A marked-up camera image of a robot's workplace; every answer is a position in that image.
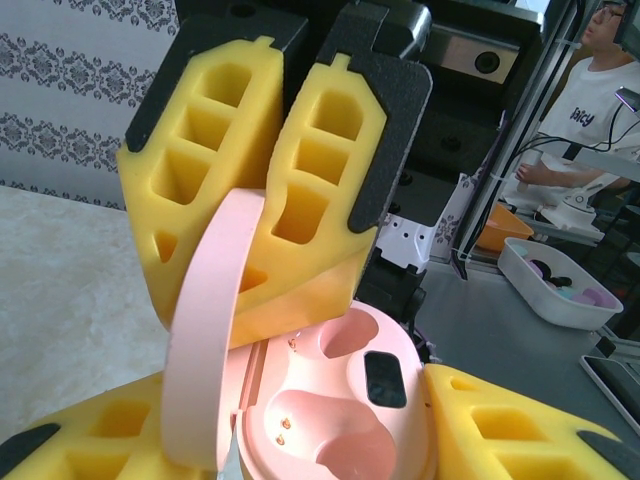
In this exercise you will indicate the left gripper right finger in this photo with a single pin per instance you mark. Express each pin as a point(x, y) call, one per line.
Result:
point(500, 430)

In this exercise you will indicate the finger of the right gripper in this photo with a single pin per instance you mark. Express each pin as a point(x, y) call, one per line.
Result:
point(320, 165)
point(170, 150)

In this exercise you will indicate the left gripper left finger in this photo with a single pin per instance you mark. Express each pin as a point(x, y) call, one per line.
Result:
point(100, 440)

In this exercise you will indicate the pink charging case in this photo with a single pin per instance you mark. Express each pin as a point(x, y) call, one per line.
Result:
point(340, 400)

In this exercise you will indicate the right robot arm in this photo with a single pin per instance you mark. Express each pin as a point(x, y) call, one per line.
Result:
point(400, 240)

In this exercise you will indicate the person's hand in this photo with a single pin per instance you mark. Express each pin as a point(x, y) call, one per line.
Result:
point(527, 175)

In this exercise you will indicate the orange bowl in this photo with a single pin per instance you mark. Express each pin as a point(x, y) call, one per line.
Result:
point(505, 230)

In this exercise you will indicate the person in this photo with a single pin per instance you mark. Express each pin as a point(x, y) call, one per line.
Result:
point(590, 100)

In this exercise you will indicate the white plastic bin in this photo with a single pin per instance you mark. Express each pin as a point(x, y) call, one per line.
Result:
point(550, 305)

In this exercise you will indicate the white appliance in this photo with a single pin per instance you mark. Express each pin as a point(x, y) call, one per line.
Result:
point(570, 215)

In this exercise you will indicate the pink round pad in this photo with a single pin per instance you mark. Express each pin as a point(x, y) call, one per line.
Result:
point(602, 299)

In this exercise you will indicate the dark screen device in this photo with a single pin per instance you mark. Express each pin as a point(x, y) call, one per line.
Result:
point(630, 100)

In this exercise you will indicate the aluminium frame post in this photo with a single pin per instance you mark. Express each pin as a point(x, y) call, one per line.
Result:
point(527, 100)

